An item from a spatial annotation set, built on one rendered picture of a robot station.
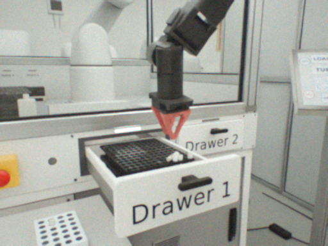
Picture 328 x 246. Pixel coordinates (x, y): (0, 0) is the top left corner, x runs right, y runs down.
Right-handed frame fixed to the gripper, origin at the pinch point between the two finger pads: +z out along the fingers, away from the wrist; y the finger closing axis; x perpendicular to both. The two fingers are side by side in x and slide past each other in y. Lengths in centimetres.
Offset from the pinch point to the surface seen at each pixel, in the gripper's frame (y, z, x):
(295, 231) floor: 39, 115, -116
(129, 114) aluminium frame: 20.2, 1.2, 3.4
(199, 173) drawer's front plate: -12.3, 4.2, -0.4
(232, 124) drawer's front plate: 19.5, 11.8, -35.6
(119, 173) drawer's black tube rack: 2.9, 9.3, 12.3
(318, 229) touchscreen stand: 5, 69, -80
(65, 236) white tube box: -6.2, 14.0, 26.4
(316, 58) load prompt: 25, -8, -82
